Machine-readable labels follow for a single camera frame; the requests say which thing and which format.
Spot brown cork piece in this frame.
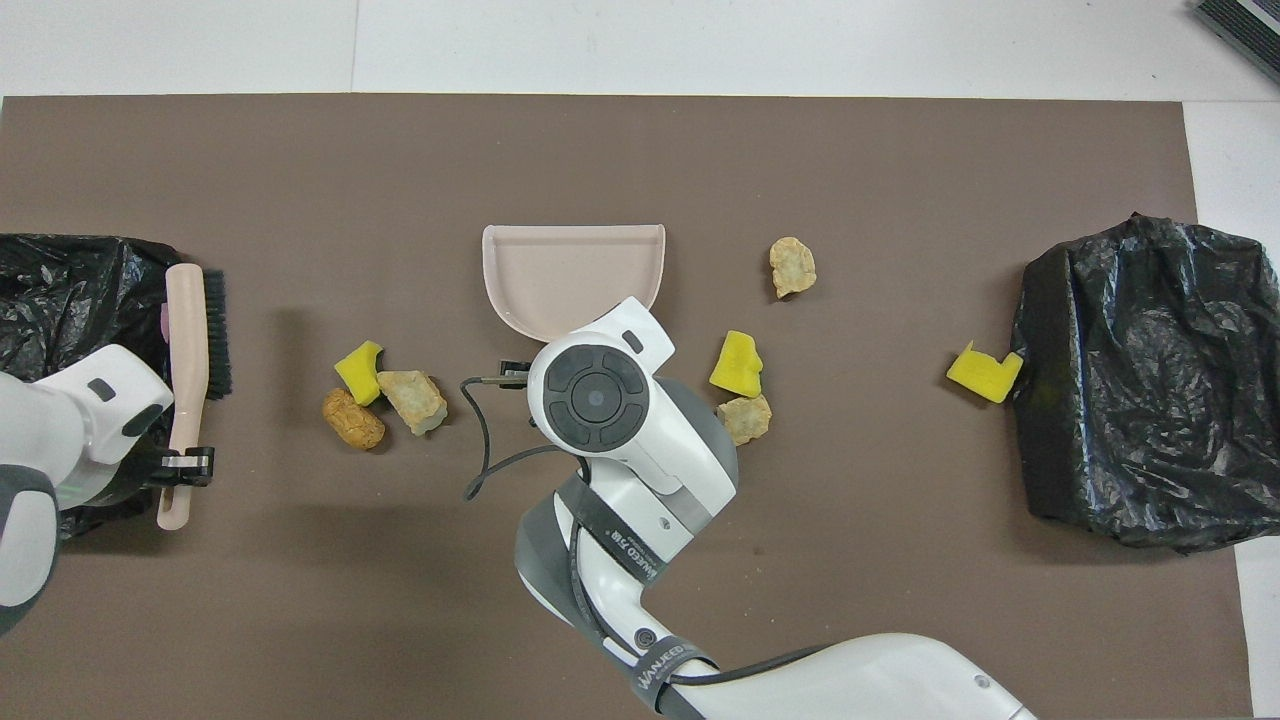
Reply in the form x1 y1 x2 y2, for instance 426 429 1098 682
322 388 386 451

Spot thick yellow sponge chunk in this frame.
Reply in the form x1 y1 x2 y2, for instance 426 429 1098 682
709 330 764 399

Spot black bag bin pink spot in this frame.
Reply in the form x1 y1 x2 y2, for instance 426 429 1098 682
0 233 189 541

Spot beige hand brush black bristles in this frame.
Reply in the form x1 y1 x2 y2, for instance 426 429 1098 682
157 264 233 531

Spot large brown table mat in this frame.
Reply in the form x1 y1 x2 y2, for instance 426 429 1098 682
0 94 1253 720

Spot L-shaped yellow sponge piece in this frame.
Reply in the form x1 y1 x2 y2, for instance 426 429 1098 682
946 340 1025 405

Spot dark ribbed vent panel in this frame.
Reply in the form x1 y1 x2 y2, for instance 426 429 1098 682
1192 0 1280 83

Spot beige foam rock chunk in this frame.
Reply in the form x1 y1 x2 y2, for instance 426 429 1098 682
716 393 773 447

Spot black bag lined bin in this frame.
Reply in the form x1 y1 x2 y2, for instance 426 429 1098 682
1010 212 1280 553

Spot beige plastic dustpan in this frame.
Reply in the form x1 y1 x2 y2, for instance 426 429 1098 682
482 224 667 346

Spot small curved yellow sponge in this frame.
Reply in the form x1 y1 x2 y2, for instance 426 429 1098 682
334 340 385 406

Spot grey-beige foam rock chunk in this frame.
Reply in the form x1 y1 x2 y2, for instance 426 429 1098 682
377 369 449 437

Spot rounded beige foam chunk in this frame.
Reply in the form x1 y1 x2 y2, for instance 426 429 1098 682
768 236 817 299

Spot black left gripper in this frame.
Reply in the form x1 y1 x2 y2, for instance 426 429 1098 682
105 425 216 501

